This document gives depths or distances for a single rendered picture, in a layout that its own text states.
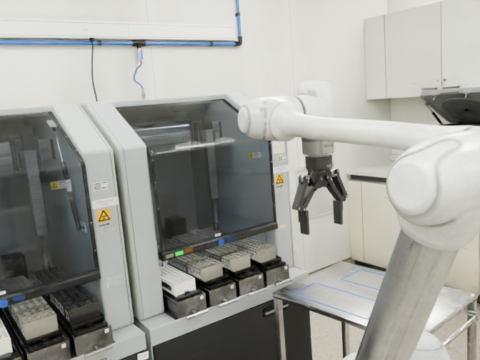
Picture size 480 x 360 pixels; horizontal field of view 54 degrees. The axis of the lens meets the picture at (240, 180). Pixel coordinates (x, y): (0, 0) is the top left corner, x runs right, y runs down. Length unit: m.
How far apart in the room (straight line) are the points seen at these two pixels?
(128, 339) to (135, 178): 0.60
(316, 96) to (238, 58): 2.23
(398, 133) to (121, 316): 1.31
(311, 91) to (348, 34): 3.04
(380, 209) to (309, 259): 0.73
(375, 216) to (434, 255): 3.30
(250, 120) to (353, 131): 0.26
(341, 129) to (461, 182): 0.41
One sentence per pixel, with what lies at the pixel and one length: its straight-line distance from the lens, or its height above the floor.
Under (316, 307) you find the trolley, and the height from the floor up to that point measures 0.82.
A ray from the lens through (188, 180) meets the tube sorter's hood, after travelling 1.94.
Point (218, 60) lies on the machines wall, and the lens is 3.38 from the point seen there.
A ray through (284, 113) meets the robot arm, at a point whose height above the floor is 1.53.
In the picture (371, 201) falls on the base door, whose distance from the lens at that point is 4.14.
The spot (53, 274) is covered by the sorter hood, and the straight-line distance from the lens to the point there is 1.80.
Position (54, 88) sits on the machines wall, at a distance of 2.90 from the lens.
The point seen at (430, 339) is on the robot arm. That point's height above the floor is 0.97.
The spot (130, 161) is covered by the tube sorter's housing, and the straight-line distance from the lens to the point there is 1.84.
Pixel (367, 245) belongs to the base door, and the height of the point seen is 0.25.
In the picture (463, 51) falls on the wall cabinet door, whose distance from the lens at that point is 3.91.
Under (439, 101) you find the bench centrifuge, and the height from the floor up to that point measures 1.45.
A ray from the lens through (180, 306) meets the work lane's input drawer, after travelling 1.95.
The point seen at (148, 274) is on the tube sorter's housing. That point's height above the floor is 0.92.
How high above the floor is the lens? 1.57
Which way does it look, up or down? 9 degrees down
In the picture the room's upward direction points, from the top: 5 degrees counter-clockwise
